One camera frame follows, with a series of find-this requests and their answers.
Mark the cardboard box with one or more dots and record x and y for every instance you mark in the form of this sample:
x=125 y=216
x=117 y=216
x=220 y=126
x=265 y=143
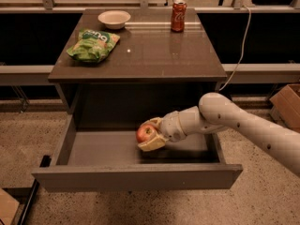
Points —
x=287 y=104

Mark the black floor bracket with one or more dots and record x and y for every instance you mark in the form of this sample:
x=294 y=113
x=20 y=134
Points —
x=45 y=162

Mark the white bowl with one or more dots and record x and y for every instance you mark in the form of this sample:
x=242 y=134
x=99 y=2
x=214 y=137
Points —
x=114 y=19

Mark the green chip bag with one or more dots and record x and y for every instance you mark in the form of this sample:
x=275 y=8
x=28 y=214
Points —
x=93 y=46

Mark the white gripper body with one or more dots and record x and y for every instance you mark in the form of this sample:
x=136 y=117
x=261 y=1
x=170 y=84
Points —
x=170 y=126

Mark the red soda can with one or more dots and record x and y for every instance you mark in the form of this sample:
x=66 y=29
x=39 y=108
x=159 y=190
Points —
x=178 y=15

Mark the red apple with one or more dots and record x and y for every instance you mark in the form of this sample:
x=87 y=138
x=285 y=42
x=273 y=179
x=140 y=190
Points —
x=145 y=133

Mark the open grey top drawer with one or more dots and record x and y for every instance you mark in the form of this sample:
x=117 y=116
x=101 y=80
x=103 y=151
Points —
x=98 y=150

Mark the grey cabinet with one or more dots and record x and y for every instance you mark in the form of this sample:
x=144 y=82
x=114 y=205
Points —
x=150 y=72

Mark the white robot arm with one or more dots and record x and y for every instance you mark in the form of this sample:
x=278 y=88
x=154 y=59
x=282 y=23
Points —
x=214 y=113

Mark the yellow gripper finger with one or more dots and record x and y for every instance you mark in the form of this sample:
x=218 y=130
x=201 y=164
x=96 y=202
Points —
x=151 y=142
x=152 y=124

